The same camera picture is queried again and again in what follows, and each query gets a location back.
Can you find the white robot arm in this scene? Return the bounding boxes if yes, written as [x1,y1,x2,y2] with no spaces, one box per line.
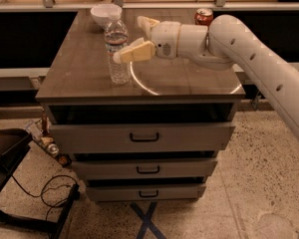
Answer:
[114,15,299,140]

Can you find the orange soda can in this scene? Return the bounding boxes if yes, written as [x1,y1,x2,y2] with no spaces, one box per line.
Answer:
[194,8,213,26]

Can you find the grey three-drawer cabinet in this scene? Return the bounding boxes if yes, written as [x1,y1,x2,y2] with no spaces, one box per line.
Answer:
[36,13,244,188]

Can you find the blue tape cross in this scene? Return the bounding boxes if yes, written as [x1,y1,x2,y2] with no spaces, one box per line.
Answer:
[131,202,166,239]

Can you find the white ceramic bowl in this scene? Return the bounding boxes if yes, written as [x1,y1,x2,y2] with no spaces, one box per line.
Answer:
[90,4,122,28]

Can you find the top grey drawer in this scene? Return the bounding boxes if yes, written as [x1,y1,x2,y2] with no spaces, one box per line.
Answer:
[50,122,235,153]

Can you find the middle grey drawer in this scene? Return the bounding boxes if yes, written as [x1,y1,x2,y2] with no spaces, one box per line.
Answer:
[72,158,217,180]

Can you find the grey drawer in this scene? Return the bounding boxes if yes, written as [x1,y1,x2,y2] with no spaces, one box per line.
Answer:
[86,183,205,202]
[72,158,217,180]
[50,122,235,153]

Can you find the bottom grey drawer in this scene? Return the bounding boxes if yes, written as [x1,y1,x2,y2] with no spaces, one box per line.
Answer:
[86,183,205,202]

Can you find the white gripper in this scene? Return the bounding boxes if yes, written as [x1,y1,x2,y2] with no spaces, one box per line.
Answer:
[113,16,181,64]

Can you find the clear plastic water bottle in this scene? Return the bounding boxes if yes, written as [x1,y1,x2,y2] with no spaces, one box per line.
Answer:
[104,13,131,85]

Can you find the black cable on floor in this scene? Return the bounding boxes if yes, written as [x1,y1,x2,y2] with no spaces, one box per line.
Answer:
[11,173,79,221]

